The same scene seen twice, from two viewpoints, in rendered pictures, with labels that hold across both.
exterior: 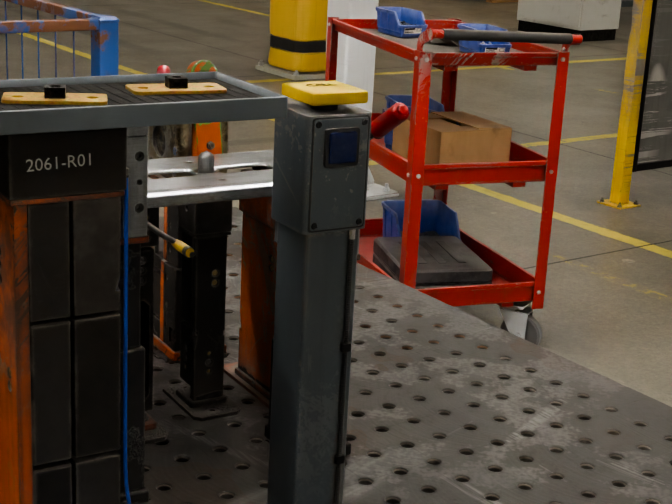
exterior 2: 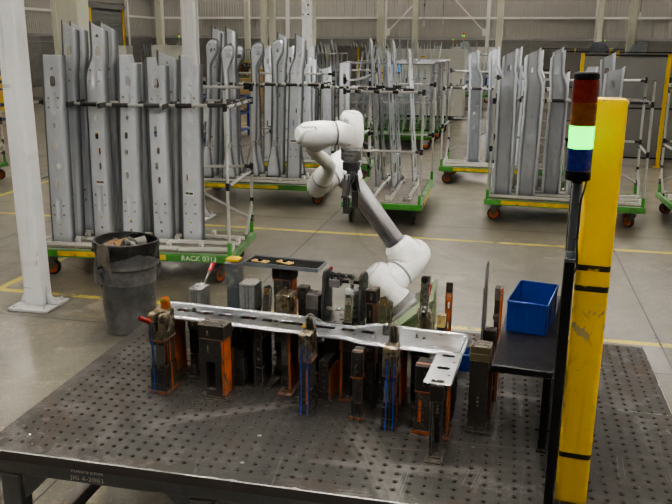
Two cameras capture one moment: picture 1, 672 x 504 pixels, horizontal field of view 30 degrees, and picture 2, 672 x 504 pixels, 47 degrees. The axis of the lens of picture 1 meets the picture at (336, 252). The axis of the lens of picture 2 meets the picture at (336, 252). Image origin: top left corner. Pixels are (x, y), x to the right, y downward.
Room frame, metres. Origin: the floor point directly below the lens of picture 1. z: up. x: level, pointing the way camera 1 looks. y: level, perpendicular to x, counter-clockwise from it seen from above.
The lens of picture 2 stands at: (3.09, 2.98, 2.15)
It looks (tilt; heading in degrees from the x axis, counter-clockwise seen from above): 15 degrees down; 229
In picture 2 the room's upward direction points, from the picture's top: straight up
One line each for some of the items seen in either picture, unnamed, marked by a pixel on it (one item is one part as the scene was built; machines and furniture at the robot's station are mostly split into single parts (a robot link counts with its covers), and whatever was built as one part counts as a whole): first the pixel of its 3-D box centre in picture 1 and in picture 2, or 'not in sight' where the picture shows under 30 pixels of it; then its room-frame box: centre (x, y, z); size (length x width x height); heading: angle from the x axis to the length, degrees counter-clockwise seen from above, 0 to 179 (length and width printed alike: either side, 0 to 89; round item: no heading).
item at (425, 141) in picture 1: (435, 173); not in sight; (3.71, -0.29, 0.49); 0.81 x 0.47 x 0.97; 20
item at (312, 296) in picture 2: not in sight; (315, 332); (1.03, 0.48, 0.89); 0.13 x 0.11 x 0.38; 32
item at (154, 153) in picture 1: (184, 223); (163, 350); (1.65, 0.21, 0.88); 0.15 x 0.11 x 0.36; 32
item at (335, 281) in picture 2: not in sight; (344, 323); (0.96, 0.59, 0.94); 0.18 x 0.13 x 0.49; 122
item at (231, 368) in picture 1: (274, 283); (175, 341); (1.52, 0.08, 0.84); 0.18 x 0.06 x 0.29; 32
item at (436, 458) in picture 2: not in sight; (436, 420); (1.18, 1.34, 0.84); 0.11 x 0.06 x 0.29; 32
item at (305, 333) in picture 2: not in sight; (307, 370); (1.30, 0.75, 0.87); 0.12 x 0.09 x 0.35; 32
